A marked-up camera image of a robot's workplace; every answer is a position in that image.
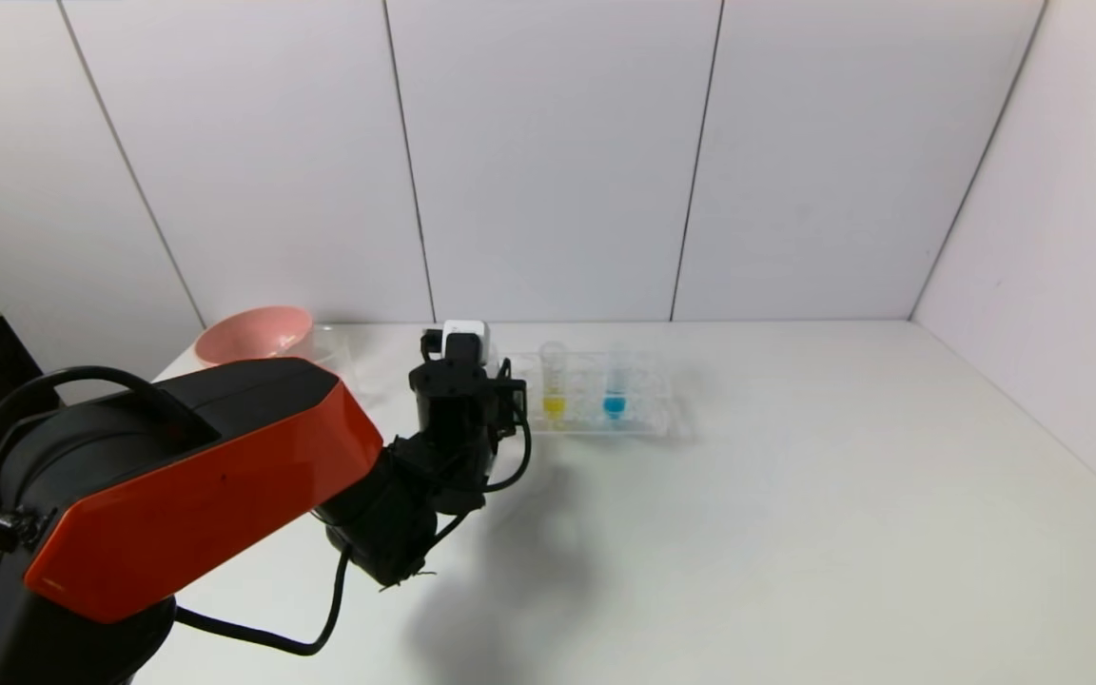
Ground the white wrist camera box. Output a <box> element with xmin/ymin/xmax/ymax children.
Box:
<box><xmin>422</xmin><ymin>320</ymin><xmax>493</xmax><ymax>374</ymax></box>

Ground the test tube with yellow pigment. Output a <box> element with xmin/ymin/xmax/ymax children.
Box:
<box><xmin>540</xmin><ymin>341</ymin><xmax>570</xmax><ymax>422</ymax></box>

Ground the clear glass beaker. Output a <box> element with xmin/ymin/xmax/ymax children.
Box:
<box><xmin>312</xmin><ymin>324</ymin><xmax>364</xmax><ymax>402</ymax></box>

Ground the pink bowl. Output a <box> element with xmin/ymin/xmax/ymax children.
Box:
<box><xmin>196</xmin><ymin>305</ymin><xmax>316</xmax><ymax>368</ymax></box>

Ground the test tube with blue pigment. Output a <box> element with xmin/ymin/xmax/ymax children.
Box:
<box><xmin>603</xmin><ymin>344</ymin><xmax>632</xmax><ymax>421</ymax></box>

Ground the clear plastic test tube rack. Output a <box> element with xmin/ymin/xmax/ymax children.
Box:
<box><xmin>508</xmin><ymin>348</ymin><xmax>675</xmax><ymax>439</ymax></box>

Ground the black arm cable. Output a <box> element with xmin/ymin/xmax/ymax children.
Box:
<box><xmin>172</xmin><ymin>547</ymin><xmax>351</xmax><ymax>657</ymax></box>

